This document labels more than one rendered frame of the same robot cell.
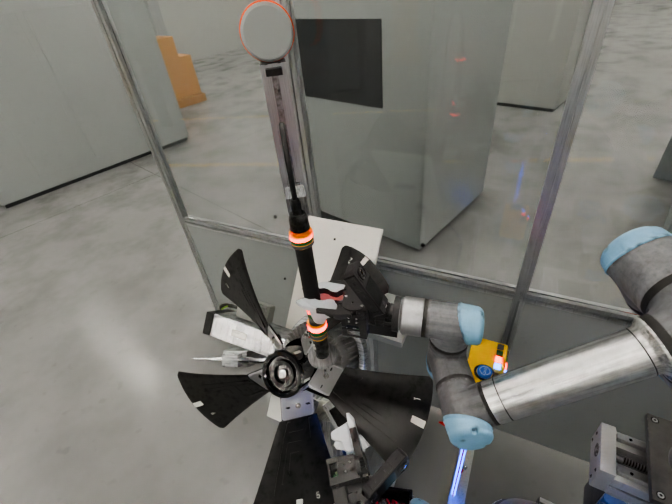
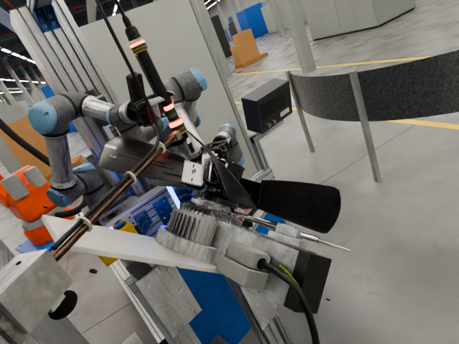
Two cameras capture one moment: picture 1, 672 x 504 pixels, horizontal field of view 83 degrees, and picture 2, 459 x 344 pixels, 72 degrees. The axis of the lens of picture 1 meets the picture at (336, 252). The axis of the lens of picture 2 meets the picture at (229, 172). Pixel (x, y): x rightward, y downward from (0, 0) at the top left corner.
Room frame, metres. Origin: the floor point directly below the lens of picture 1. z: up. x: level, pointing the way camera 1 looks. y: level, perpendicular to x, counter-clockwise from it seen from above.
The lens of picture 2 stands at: (1.38, 0.62, 1.58)
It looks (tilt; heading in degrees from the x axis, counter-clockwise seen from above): 23 degrees down; 210
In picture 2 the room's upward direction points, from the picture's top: 24 degrees counter-clockwise
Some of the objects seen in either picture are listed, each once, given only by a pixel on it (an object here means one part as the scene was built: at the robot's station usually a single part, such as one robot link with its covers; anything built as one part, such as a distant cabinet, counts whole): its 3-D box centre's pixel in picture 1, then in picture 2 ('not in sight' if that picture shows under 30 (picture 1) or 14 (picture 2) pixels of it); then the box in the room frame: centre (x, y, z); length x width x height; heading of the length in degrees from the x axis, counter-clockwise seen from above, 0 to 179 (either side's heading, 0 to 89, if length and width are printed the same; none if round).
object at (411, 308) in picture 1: (410, 314); (131, 112); (0.51, -0.13, 1.46); 0.08 x 0.05 x 0.08; 160
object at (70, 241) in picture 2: not in sight; (130, 181); (0.88, 0.09, 1.37); 0.54 x 0.01 x 0.01; 5
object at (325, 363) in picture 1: (319, 340); (184, 143); (0.58, 0.06, 1.32); 0.09 x 0.07 x 0.10; 5
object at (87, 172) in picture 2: not in sight; (85, 177); (0.32, -0.78, 1.20); 0.13 x 0.12 x 0.14; 177
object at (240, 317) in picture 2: not in sight; (238, 277); (0.31, -0.20, 0.45); 0.82 x 0.01 x 0.66; 150
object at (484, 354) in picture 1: (484, 370); (116, 242); (0.65, -0.40, 1.02); 0.16 x 0.10 x 0.11; 150
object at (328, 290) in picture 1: (325, 295); (156, 108); (0.59, 0.03, 1.46); 0.09 x 0.03 x 0.06; 62
